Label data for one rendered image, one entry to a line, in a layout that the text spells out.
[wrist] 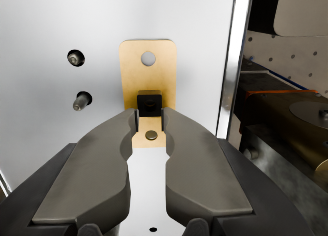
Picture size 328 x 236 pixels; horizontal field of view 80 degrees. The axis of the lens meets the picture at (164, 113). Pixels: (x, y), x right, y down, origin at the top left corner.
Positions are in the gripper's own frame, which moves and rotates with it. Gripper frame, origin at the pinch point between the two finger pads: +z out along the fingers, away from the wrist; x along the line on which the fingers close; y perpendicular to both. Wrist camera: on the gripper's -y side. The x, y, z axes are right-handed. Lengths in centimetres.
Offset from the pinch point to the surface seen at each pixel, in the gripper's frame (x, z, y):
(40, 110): -8.5, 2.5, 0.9
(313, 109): 15.5, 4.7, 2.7
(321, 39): 37.1, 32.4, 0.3
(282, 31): 10.4, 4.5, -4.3
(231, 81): 6.3, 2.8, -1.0
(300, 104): 15.1, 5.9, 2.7
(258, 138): 9.1, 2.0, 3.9
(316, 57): 37.1, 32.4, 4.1
